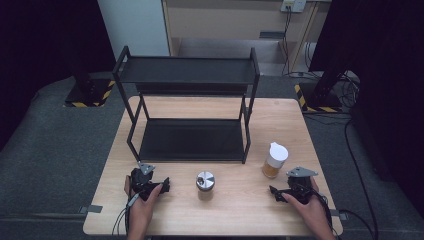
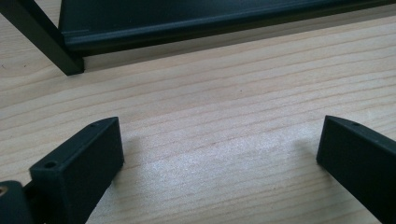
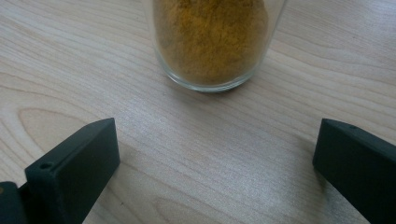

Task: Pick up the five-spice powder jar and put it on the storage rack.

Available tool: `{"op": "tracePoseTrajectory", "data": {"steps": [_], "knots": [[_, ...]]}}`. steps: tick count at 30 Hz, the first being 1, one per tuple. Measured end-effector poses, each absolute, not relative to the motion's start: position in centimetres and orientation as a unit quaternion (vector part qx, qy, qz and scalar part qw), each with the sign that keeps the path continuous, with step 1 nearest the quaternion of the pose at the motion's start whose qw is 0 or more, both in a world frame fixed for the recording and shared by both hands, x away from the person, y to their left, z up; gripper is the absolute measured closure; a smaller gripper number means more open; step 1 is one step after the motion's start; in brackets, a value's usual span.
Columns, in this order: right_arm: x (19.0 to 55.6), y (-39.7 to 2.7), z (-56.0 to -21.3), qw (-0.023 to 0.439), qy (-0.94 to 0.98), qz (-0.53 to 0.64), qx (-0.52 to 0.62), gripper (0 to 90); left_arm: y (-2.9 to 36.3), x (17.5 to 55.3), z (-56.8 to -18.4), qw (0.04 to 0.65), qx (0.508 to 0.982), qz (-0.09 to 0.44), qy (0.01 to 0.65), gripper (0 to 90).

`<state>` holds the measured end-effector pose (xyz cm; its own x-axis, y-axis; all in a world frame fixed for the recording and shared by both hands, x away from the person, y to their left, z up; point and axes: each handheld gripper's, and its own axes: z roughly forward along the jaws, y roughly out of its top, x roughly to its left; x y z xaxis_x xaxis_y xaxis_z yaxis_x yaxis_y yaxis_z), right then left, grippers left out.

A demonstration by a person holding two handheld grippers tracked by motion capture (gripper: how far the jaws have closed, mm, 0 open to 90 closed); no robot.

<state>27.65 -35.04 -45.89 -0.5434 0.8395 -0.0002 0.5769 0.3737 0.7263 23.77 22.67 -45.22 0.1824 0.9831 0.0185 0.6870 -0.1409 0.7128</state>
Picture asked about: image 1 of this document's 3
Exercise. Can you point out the white panel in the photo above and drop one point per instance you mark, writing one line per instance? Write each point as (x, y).
(133, 23)

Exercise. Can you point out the glass jar with silver lid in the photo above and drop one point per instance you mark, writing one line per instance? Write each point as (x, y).
(205, 181)

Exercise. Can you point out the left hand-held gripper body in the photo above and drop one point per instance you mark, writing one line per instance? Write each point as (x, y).
(140, 180)

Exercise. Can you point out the black metal two-tier shelf rack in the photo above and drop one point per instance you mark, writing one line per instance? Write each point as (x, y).
(186, 70)

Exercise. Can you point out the white power strip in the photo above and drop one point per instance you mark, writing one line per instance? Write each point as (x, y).
(294, 5)

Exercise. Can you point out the black curtain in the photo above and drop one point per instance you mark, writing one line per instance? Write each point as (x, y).
(390, 83)
(40, 43)

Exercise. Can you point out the person's right hand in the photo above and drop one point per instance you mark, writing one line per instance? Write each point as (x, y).
(311, 210)

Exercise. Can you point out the person's left hand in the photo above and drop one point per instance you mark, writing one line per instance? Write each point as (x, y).
(141, 210)

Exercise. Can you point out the light wooden cabinet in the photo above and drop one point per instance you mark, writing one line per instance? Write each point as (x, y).
(226, 21)

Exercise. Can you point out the grey tape strip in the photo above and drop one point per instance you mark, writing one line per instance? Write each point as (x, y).
(90, 209)
(343, 215)

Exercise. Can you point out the glass jar with white lid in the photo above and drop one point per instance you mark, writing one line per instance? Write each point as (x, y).
(278, 155)

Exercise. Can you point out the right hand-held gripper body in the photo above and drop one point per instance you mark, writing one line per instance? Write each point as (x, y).
(300, 188)

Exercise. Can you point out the black stand with striped base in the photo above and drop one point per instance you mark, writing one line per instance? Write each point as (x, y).
(321, 100)
(87, 93)

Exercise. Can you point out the grey metal bracket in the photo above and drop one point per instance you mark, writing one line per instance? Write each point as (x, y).
(271, 35)

